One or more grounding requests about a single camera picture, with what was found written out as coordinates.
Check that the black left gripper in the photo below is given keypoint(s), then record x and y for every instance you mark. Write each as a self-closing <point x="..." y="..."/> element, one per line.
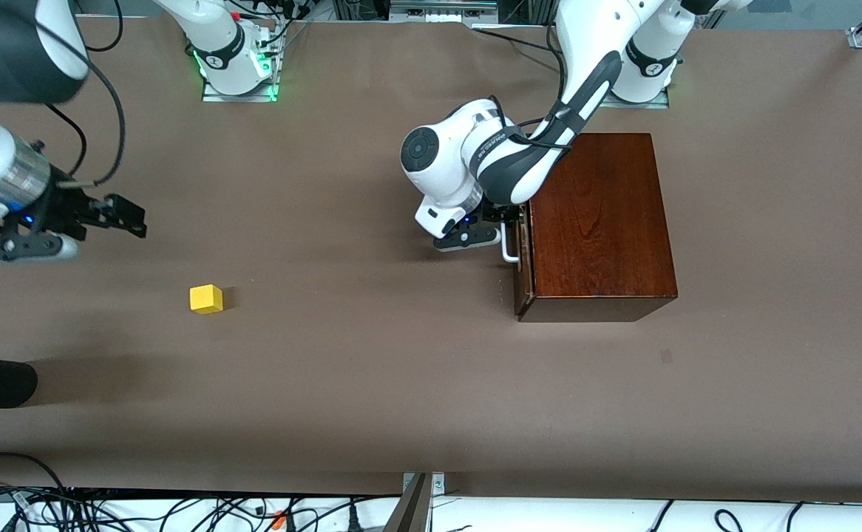
<point x="492" y="213"/>

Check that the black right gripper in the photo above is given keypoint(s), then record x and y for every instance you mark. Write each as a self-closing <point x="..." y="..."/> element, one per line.
<point x="61" y="210"/>

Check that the yellow cube block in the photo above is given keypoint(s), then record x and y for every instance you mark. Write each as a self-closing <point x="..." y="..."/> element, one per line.
<point x="206" y="299"/>

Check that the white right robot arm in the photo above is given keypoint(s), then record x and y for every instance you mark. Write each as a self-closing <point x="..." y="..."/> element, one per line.
<point x="32" y="44"/>

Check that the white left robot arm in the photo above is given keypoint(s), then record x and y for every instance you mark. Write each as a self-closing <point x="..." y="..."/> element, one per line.
<point x="446" y="162"/>

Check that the dark brown wooden cabinet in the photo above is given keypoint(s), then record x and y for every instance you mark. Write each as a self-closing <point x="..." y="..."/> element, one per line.
<point x="601" y="236"/>

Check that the white ledge board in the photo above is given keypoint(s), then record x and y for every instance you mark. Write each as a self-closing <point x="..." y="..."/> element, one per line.
<point x="549" y="517"/>

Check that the dark grey metal beam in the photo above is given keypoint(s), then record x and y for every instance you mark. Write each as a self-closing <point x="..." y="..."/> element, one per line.
<point x="412" y="513"/>

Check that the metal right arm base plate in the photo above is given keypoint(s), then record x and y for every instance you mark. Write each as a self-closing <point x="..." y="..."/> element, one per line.
<point x="239" y="97"/>

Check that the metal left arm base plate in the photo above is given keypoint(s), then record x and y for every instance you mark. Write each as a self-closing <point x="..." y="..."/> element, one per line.
<point x="638" y="105"/>

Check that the silver metal rail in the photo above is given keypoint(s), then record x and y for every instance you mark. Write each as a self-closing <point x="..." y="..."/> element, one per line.
<point x="442" y="11"/>

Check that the silver metal bracket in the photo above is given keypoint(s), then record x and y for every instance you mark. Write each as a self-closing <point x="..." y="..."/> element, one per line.
<point x="438" y="484"/>

